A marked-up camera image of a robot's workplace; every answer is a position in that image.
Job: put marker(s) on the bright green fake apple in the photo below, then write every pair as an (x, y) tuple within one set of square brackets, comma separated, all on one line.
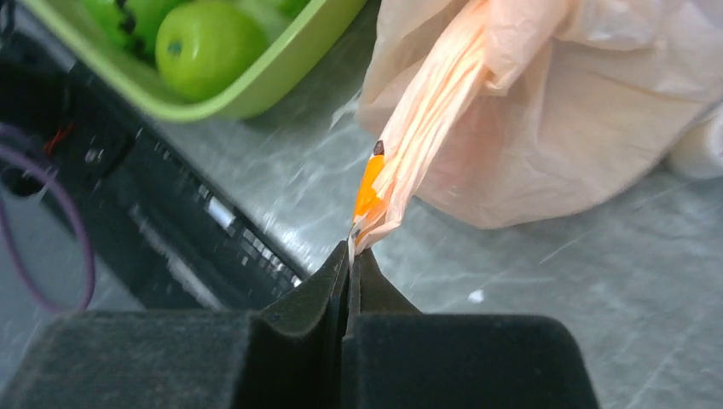
[(204, 46)]

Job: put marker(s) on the green plastic fruit bin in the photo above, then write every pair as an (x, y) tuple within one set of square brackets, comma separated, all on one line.
[(282, 66)]

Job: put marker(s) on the translucent orange plastic bag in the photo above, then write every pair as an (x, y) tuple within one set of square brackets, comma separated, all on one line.
[(504, 112)]

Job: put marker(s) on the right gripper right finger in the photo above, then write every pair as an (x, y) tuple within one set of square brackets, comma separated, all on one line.
[(394, 356)]

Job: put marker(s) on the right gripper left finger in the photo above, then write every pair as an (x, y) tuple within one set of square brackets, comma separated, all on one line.
[(284, 356)]

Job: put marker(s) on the small fake watermelon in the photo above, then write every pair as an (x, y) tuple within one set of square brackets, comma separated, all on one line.
[(132, 25)]

